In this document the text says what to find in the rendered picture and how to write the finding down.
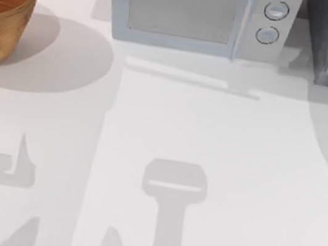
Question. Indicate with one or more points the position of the pale blue microwave door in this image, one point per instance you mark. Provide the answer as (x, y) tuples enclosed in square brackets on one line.
[(177, 41)]

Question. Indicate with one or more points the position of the pale microwave oven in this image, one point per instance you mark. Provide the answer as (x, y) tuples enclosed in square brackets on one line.
[(267, 53)]

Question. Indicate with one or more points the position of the round microwave knob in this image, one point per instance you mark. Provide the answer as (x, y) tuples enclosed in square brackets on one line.
[(267, 35), (276, 10)]

